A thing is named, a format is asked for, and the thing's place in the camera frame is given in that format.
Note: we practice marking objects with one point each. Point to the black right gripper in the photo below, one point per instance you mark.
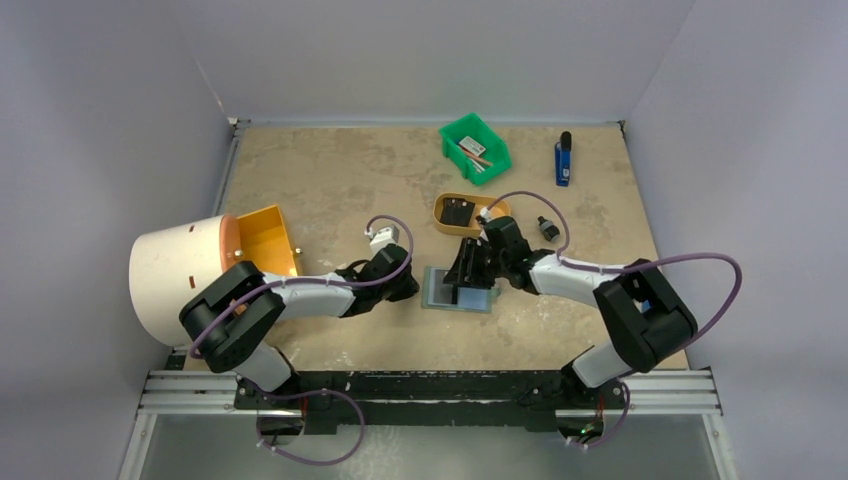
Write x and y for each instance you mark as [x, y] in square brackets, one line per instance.
[473, 258]

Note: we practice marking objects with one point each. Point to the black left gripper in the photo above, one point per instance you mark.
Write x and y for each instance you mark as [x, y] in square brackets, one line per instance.
[409, 288]

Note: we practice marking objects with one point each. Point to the teal card holder wallet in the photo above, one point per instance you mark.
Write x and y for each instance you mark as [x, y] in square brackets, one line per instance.
[471, 300]

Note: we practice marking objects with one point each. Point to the black credit card stack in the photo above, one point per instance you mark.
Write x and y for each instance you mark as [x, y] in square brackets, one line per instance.
[457, 212]

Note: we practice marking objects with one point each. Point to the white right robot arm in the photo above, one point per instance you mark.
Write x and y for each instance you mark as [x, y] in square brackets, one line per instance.
[645, 319]

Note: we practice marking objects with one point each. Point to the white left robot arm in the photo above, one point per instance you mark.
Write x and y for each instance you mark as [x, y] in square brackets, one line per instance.
[228, 321]

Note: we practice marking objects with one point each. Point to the tan oval tray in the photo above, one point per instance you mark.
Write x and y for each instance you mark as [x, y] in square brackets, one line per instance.
[500, 209]

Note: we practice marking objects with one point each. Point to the black grey knob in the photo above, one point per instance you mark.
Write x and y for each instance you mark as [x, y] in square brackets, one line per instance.
[548, 229]

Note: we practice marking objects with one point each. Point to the green plastic bin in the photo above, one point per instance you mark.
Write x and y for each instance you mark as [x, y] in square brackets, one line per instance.
[496, 149]

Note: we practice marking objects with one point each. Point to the small items in bin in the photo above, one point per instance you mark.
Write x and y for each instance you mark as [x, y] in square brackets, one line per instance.
[474, 151]

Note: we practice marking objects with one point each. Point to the orange drawer tray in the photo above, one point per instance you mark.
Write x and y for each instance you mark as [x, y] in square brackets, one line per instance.
[260, 237]

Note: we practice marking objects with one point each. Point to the blue black lighter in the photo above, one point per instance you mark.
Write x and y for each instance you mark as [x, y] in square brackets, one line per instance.
[563, 159]

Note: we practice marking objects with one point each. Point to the white cylinder drum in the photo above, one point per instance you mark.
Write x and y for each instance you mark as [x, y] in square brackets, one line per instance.
[168, 268]

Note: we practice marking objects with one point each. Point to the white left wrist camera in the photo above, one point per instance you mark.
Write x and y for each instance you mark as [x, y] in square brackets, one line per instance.
[383, 237]

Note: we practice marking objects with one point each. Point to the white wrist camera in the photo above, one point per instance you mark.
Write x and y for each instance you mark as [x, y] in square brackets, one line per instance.
[486, 215]
[383, 237]

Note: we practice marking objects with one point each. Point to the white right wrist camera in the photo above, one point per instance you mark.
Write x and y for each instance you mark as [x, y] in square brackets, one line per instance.
[486, 215]

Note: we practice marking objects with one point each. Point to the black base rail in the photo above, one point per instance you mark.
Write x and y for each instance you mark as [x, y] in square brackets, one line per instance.
[535, 400]

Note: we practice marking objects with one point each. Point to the aluminium frame rail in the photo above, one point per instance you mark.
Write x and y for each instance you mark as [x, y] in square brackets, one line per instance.
[673, 392]

